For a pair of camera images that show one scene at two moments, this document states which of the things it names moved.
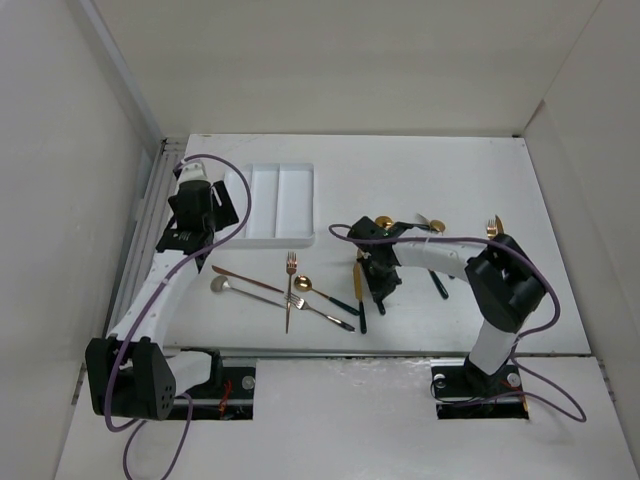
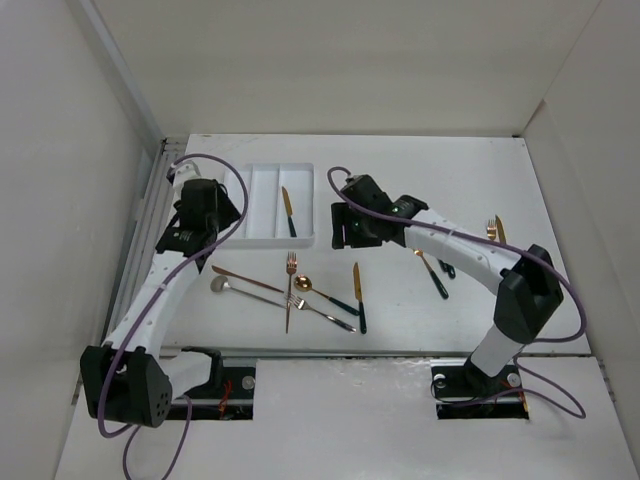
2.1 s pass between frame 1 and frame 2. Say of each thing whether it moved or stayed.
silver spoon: stayed
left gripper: stayed
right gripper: moved
